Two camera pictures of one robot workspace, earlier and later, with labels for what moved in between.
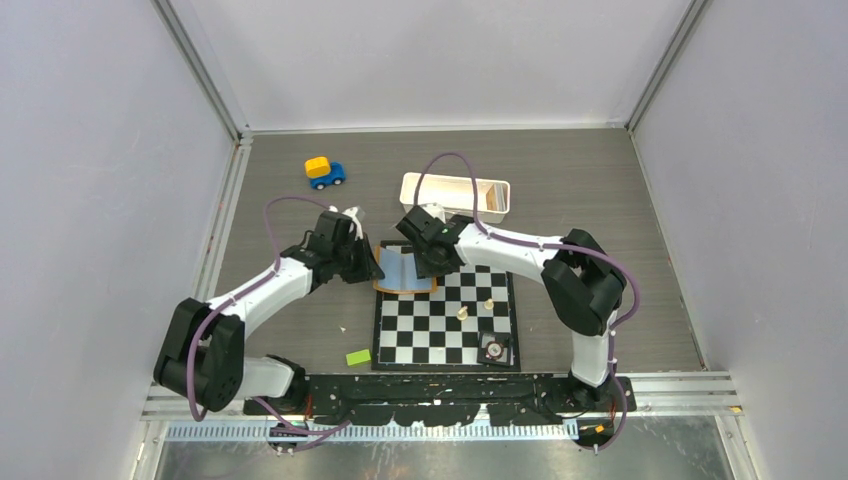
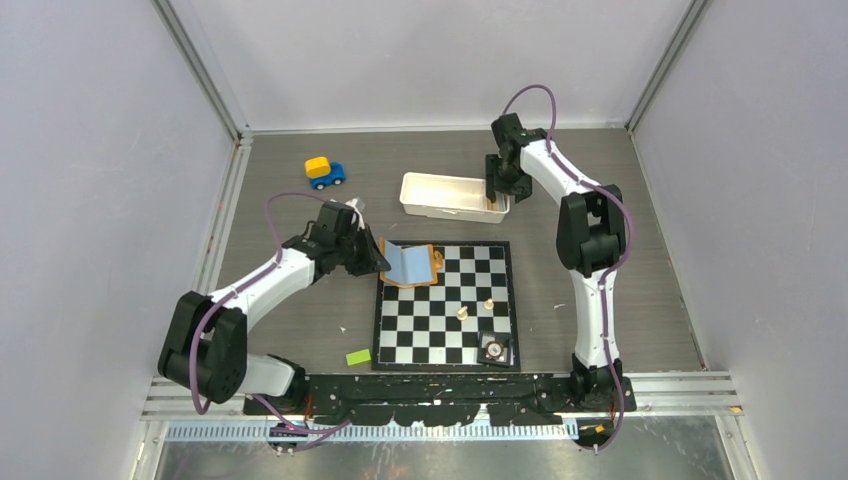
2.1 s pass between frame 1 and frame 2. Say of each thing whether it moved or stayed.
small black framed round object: stayed
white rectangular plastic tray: stayed
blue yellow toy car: stayed
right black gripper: moved
